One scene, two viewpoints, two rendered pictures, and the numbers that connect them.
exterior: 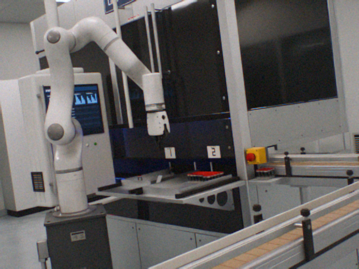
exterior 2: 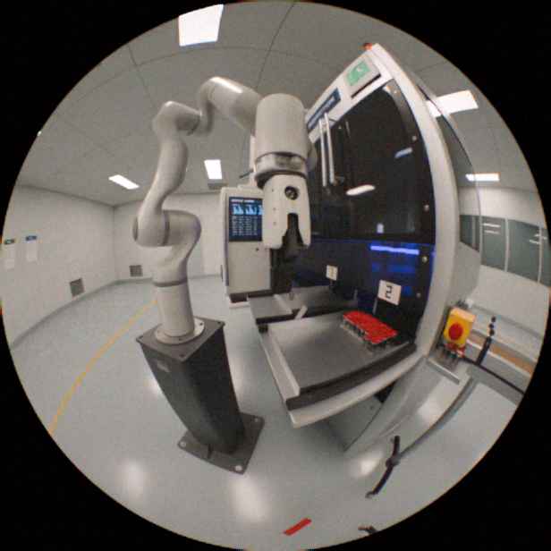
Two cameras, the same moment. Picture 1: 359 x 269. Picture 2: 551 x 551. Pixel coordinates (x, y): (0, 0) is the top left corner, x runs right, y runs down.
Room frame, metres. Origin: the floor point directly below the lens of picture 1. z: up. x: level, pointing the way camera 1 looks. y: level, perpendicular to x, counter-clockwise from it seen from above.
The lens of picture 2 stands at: (1.72, -0.01, 1.16)
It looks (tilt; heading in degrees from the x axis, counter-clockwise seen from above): 12 degrees down; 26
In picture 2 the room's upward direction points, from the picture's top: straight up
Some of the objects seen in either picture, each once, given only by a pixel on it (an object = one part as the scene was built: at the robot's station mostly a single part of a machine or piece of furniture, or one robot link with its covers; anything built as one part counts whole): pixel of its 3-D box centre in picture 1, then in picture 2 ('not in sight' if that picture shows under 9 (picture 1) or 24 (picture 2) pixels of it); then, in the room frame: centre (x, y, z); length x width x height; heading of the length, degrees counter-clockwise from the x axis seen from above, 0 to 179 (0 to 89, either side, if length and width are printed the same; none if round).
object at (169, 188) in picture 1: (187, 183); (336, 340); (2.12, -0.01, 0.90); 0.34 x 0.26 x 0.04; 131
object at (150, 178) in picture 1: (160, 177); (314, 298); (2.45, 0.13, 0.90); 0.34 x 0.26 x 0.04; 131
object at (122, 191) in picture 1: (171, 186); (318, 320); (2.28, 0.07, 0.87); 0.70 x 0.48 x 0.02; 41
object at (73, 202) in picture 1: (72, 191); (174, 308); (1.97, 0.50, 0.95); 0.19 x 0.19 x 0.18
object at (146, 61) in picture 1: (139, 71); (315, 186); (2.66, 0.18, 1.51); 0.47 x 0.01 x 0.59; 41
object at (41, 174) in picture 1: (68, 133); (253, 238); (2.74, 0.67, 1.19); 0.50 x 0.19 x 0.78; 139
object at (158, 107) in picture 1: (155, 107); (281, 173); (1.94, 0.09, 1.27); 0.09 x 0.08 x 0.03; 41
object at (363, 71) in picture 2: not in sight; (359, 73); (2.26, -0.15, 1.96); 0.21 x 0.01 x 0.21; 41
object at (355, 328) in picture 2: (200, 179); (360, 331); (2.18, -0.08, 0.90); 0.18 x 0.02 x 0.05; 41
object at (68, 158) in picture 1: (67, 143); (175, 245); (2.00, 0.50, 1.16); 0.19 x 0.12 x 0.24; 176
